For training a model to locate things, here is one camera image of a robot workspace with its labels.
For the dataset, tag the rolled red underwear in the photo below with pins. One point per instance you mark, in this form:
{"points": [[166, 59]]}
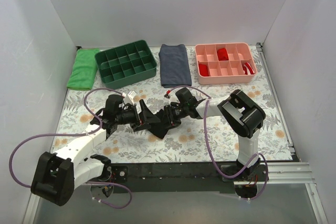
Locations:
{"points": [[203, 70], [222, 54]]}

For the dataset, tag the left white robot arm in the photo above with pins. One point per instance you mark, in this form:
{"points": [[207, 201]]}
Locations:
{"points": [[58, 174]]}

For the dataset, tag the red white striped underwear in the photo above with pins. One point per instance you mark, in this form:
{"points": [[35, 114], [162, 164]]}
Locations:
{"points": [[247, 68]]}

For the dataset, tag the folded green towel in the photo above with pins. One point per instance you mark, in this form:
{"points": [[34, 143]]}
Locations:
{"points": [[84, 70]]}

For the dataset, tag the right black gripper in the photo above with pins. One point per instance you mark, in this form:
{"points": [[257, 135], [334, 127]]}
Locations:
{"points": [[169, 115]]}

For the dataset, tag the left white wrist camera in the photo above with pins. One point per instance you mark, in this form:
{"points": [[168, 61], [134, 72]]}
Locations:
{"points": [[129, 98]]}

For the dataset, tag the black underwear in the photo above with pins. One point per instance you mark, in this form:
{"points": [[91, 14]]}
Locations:
{"points": [[161, 129]]}

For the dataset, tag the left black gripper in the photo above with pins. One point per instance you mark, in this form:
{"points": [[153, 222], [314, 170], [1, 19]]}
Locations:
{"points": [[137, 118]]}

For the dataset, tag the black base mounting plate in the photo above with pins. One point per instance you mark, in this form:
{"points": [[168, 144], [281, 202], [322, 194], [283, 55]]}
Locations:
{"points": [[184, 177]]}

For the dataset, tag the pink divided organizer tray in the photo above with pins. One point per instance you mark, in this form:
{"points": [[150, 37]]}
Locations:
{"points": [[224, 72]]}

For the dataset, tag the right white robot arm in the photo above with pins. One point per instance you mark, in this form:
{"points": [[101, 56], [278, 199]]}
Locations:
{"points": [[241, 113]]}

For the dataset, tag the rolled red underwear left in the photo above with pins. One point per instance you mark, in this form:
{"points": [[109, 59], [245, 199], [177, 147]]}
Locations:
{"points": [[203, 70]]}

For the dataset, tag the rolled red underwear top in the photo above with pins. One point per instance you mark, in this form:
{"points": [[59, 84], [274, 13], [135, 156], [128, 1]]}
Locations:
{"points": [[222, 54]]}

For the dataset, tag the folded grey-blue towel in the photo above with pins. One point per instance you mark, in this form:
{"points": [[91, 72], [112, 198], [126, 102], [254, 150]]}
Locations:
{"points": [[174, 66]]}

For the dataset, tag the floral patterned table mat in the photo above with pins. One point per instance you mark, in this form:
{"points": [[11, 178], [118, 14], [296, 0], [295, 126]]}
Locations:
{"points": [[197, 145]]}

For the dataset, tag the green divided organizer tray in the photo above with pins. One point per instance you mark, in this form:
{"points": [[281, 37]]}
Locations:
{"points": [[126, 65]]}

